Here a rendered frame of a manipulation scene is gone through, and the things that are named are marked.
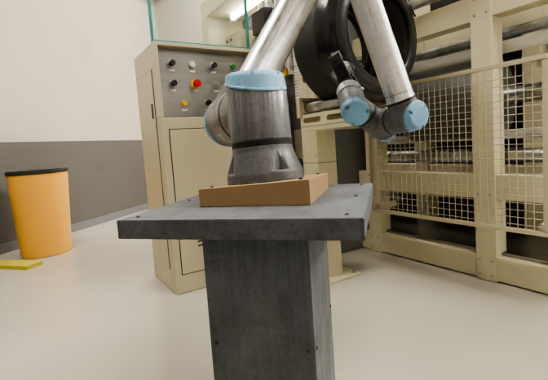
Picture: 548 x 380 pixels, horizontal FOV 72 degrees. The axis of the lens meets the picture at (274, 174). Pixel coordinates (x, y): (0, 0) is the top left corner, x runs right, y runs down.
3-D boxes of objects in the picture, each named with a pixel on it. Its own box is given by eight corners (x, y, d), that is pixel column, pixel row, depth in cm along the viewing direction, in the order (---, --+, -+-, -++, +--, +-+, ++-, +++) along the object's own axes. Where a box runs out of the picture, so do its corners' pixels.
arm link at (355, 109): (357, 132, 128) (335, 117, 125) (352, 113, 138) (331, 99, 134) (377, 113, 123) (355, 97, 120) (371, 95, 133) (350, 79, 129)
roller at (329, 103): (303, 104, 186) (310, 101, 188) (307, 113, 187) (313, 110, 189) (355, 94, 156) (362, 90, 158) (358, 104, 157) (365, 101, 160)
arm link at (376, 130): (399, 142, 127) (373, 123, 123) (376, 145, 138) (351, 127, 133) (408, 117, 129) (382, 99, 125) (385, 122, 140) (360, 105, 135)
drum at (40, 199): (49, 245, 327) (40, 168, 321) (89, 245, 315) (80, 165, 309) (1, 260, 286) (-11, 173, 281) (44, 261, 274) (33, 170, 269)
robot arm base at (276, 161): (291, 180, 82) (286, 134, 82) (214, 187, 89) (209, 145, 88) (311, 174, 100) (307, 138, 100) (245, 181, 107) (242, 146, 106)
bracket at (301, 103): (296, 118, 186) (295, 98, 186) (355, 117, 208) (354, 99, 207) (301, 117, 184) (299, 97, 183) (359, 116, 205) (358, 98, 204)
